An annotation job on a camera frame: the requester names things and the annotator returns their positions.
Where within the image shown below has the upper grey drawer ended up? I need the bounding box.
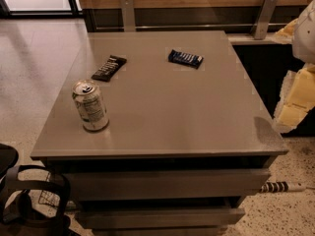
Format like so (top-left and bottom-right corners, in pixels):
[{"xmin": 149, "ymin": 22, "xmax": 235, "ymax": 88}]
[{"xmin": 66, "ymin": 169, "xmax": 270, "ymax": 201}]

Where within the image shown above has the left metal wall bracket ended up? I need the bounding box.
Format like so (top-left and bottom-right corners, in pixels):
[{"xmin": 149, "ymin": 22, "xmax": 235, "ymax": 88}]
[{"xmin": 120, "ymin": 0, "xmax": 136, "ymax": 31}]

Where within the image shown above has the grey drawer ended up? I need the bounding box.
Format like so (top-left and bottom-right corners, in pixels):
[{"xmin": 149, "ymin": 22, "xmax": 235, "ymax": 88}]
[
  {"xmin": 76, "ymin": 208, "xmax": 245, "ymax": 230},
  {"xmin": 66, "ymin": 169, "xmax": 270, "ymax": 201}
]

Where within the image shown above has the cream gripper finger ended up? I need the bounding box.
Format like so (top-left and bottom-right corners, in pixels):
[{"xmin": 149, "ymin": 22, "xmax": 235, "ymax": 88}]
[
  {"xmin": 275, "ymin": 19, "xmax": 297, "ymax": 38},
  {"xmin": 273, "ymin": 64, "xmax": 315, "ymax": 133}
]

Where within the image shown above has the black wire basket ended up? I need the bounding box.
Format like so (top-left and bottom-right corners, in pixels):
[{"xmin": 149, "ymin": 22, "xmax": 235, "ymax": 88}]
[{"xmin": 37, "ymin": 171, "xmax": 63, "ymax": 208}]

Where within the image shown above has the black snack bar wrapper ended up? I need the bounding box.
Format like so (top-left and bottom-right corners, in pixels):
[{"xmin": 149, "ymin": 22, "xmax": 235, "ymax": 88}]
[{"xmin": 92, "ymin": 55, "xmax": 127, "ymax": 82}]

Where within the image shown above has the right metal wall bracket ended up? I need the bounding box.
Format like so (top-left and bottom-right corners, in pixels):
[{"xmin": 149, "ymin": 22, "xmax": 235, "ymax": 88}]
[{"xmin": 251, "ymin": 0, "xmax": 278, "ymax": 40}]

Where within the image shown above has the lower grey drawer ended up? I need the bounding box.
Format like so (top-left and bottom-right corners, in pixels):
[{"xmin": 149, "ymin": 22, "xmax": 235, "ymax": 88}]
[{"xmin": 76, "ymin": 208, "xmax": 245, "ymax": 230}]

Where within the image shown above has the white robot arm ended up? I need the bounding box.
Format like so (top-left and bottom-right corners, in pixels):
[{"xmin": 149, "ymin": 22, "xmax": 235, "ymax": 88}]
[{"xmin": 273, "ymin": 0, "xmax": 315, "ymax": 134}]

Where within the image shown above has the silver 7up soda can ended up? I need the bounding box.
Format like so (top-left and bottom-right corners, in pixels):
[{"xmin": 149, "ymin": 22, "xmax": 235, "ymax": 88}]
[{"xmin": 72, "ymin": 80, "xmax": 109, "ymax": 132}]

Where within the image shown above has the black white striped cylinder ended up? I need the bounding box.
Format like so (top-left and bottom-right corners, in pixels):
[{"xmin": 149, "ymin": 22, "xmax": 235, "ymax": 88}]
[{"xmin": 260, "ymin": 181, "xmax": 306, "ymax": 193}]

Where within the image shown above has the metal wall bracket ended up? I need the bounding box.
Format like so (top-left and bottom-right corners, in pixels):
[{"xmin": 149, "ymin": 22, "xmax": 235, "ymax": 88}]
[
  {"xmin": 251, "ymin": 0, "xmax": 278, "ymax": 40},
  {"xmin": 120, "ymin": 0, "xmax": 136, "ymax": 31}
]

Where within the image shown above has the blue rxbar blueberry bar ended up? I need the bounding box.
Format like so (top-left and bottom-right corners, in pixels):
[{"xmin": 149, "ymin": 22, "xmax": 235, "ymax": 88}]
[{"xmin": 167, "ymin": 49, "xmax": 204, "ymax": 69}]

